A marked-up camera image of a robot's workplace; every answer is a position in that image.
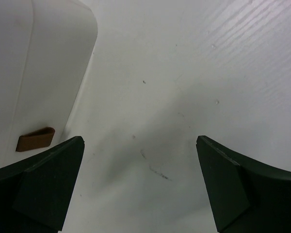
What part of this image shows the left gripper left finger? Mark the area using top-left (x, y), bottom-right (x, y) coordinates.
top-left (0, 136), bottom-right (85, 233)

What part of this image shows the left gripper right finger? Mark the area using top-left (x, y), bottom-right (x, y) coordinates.
top-left (196, 135), bottom-right (291, 233)

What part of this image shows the white plastic drawer unit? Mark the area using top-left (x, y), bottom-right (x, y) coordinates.
top-left (0, 0), bottom-right (97, 168)

